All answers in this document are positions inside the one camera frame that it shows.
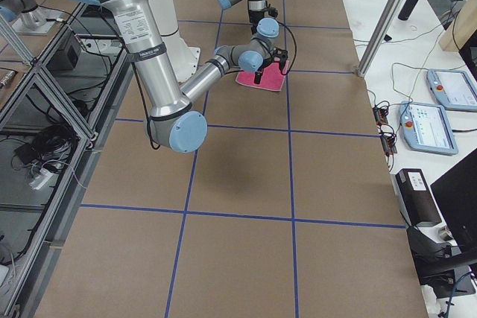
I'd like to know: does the black box with label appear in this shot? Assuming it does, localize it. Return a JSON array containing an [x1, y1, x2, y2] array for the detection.
[[394, 168, 442, 227]]

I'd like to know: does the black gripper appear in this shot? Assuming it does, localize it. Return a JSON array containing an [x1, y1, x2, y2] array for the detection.
[[254, 48, 289, 83], [248, 1, 279, 34]]

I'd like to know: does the near teach pendant tablet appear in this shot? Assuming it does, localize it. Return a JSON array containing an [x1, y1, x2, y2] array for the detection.
[[399, 101, 458, 156]]

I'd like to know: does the white power strip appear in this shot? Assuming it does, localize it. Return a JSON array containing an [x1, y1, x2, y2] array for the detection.
[[29, 168, 53, 190]]

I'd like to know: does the aluminium frame rail structure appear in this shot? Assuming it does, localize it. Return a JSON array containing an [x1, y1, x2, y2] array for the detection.
[[1, 0, 130, 317]]

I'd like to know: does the black power adapter box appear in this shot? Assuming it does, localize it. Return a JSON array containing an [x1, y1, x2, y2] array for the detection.
[[47, 32, 81, 71]]

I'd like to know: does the teach pendant tablet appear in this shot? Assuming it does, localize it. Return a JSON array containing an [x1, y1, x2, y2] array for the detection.
[[426, 69, 476, 112], [399, 101, 458, 156]]

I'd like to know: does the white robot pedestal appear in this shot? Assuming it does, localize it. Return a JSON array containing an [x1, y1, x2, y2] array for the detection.
[[149, 0, 200, 83]]

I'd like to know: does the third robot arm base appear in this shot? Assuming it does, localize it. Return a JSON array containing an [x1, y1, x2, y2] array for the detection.
[[1, 0, 63, 36]]

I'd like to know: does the black water bottle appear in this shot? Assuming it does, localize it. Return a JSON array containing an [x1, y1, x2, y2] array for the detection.
[[397, 0, 419, 21]]

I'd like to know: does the small circuit board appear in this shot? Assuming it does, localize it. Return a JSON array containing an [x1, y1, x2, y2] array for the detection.
[[373, 106, 388, 126]]

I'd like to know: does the far teach pendant tablet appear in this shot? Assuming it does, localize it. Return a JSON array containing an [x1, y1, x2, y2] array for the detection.
[[426, 69, 476, 112]]

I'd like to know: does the pink towel with white trim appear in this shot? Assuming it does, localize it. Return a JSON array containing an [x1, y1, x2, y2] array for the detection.
[[236, 61, 288, 92]]

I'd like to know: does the black monitor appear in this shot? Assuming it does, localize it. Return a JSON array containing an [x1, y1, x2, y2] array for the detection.
[[431, 150, 476, 249]]

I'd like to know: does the aluminium frame post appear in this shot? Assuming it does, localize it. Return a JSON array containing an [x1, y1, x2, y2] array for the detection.
[[356, 0, 403, 77]]

